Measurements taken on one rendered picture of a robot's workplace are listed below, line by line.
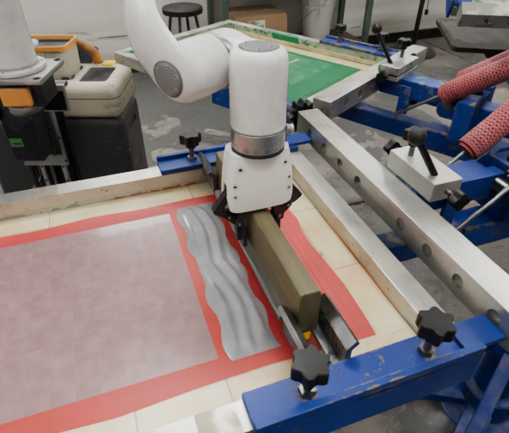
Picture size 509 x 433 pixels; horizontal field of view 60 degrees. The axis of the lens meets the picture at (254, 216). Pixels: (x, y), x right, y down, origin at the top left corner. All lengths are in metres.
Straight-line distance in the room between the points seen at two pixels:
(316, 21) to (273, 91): 3.95
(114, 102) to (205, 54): 1.09
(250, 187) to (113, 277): 0.27
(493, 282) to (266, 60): 0.41
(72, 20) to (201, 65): 3.88
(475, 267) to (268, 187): 0.30
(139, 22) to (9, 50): 0.52
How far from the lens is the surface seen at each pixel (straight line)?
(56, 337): 0.69
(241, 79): 0.55
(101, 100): 1.65
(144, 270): 0.75
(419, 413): 1.76
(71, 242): 0.84
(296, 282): 0.56
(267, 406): 0.53
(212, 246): 0.77
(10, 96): 1.09
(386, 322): 0.68
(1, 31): 1.06
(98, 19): 4.42
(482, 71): 1.16
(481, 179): 0.88
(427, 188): 0.77
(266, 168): 0.62
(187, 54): 0.56
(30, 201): 0.92
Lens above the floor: 1.46
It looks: 37 degrees down
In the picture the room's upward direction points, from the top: straight up
